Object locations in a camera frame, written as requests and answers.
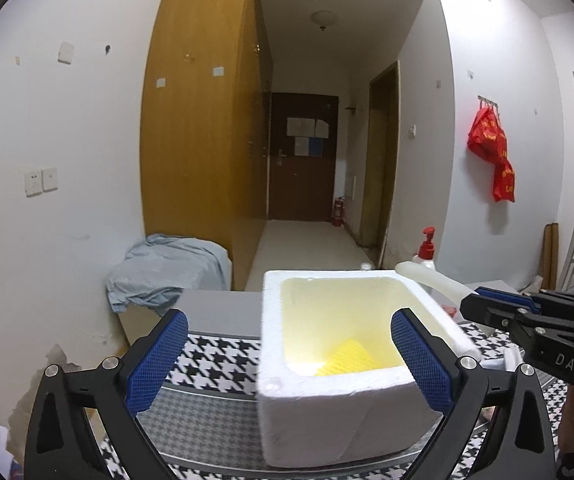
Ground blue and white paper notice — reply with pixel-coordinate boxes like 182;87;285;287
294;137;322;157

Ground wooden side door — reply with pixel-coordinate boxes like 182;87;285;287
359;60;402;261

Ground white foam box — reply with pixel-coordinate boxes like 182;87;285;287
257;269;482;468

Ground yellow sponge cloth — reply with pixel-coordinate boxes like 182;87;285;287
317;338;380;377

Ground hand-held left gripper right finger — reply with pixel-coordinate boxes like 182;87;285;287
390;307;555;480

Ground light blue cloth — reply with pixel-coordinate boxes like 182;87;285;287
106;233;232;314

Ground white lotion pump bottle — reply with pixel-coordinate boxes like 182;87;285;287
415;226;438;267

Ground dark brown entrance door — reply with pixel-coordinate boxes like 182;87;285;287
267;92;340;222

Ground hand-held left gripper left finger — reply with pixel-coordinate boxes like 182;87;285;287
23;309;190;480

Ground red plastic bag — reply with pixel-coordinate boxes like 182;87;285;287
468;105;516;203

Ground cream white curved object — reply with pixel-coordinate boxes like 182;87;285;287
395;261;480;306

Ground houndstooth tablecloth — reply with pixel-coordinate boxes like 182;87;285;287
79;287;574;480

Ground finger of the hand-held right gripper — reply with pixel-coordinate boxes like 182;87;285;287
476;286;542;312
459;292;535;335

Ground wooden wardrobe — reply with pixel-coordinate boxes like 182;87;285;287
140;0;274;291

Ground wooden sticks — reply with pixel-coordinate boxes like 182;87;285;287
542;223;560;291

